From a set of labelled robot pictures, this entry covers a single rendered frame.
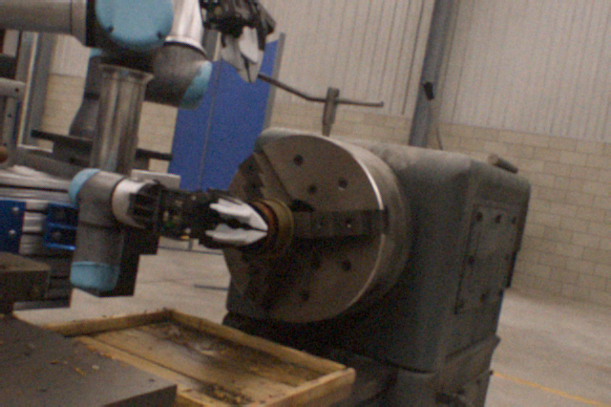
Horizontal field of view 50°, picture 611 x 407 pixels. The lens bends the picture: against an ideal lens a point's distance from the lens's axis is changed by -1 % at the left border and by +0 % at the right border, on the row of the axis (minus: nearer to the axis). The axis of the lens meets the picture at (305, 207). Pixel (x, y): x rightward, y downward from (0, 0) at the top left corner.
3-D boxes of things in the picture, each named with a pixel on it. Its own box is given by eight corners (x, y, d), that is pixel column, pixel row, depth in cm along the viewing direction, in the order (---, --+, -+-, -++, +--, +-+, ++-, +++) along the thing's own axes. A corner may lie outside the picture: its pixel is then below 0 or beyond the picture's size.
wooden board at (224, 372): (167, 329, 114) (171, 307, 114) (351, 396, 97) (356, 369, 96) (15, 355, 89) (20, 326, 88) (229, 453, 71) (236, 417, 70)
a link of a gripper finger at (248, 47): (235, 76, 110) (225, 26, 112) (255, 84, 116) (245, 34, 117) (250, 70, 109) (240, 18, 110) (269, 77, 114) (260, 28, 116)
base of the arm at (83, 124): (53, 132, 147) (61, 88, 146) (110, 141, 159) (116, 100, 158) (94, 139, 138) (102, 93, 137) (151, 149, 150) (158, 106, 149)
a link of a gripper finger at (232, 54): (220, 83, 112) (211, 32, 113) (241, 90, 117) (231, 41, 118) (235, 76, 110) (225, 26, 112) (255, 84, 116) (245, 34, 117)
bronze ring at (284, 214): (261, 193, 107) (226, 190, 99) (309, 204, 103) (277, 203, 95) (249, 249, 108) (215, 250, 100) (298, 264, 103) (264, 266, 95)
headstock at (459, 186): (340, 289, 189) (365, 153, 187) (508, 333, 165) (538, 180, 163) (210, 307, 137) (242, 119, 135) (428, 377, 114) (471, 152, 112)
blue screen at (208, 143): (132, 223, 962) (158, 62, 950) (185, 229, 994) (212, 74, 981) (195, 288, 584) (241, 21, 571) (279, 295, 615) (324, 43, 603)
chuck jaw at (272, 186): (284, 221, 115) (254, 165, 118) (306, 204, 113) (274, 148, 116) (248, 219, 105) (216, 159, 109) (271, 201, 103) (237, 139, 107)
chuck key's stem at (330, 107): (330, 156, 113) (343, 89, 113) (324, 155, 112) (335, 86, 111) (321, 155, 115) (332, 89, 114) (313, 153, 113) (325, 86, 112)
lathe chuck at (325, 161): (235, 293, 126) (263, 129, 125) (385, 340, 111) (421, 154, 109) (205, 296, 119) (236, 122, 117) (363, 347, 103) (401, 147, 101)
